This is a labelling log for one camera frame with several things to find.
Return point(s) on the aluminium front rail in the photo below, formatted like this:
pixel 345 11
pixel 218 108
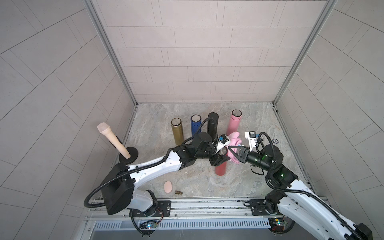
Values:
pixel 198 212

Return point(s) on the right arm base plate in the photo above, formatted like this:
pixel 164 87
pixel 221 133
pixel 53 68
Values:
pixel 258 208

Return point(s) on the gold thermos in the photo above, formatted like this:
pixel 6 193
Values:
pixel 177 128

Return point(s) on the pink thermos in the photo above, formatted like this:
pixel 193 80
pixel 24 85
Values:
pixel 234 121

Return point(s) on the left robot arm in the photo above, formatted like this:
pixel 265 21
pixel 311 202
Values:
pixel 120 188

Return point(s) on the left circuit board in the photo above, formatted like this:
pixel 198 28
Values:
pixel 148 225

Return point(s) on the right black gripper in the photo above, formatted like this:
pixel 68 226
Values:
pixel 243 151

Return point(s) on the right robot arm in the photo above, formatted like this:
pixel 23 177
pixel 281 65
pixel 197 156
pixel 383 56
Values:
pixel 293 199

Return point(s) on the right circuit board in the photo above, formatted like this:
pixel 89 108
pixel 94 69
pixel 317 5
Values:
pixel 277 225

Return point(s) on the pink cloth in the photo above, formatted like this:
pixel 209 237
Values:
pixel 235 140

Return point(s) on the blue thermos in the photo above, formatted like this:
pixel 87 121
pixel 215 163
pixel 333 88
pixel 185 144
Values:
pixel 196 121

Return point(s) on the black thermos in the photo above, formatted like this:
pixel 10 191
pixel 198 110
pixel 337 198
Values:
pixel 212 125

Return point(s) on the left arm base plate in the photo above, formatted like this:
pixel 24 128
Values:
pixel 162 208

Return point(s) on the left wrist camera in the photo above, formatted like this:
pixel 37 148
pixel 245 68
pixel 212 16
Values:
pixel 223 142

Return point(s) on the pink oval soap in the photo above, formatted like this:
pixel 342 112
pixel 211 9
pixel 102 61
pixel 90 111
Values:
pixel 168 187

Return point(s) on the red thermos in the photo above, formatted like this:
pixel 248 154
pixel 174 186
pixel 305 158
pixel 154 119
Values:
pixel 220 170

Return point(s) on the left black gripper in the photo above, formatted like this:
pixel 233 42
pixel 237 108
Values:
pixel 216 161

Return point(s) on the beige microphone-shaped holder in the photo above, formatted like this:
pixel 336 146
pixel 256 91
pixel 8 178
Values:
pixel 127 155

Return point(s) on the circuit board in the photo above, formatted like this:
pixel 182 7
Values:
pixel 148 225
pixel 277 225

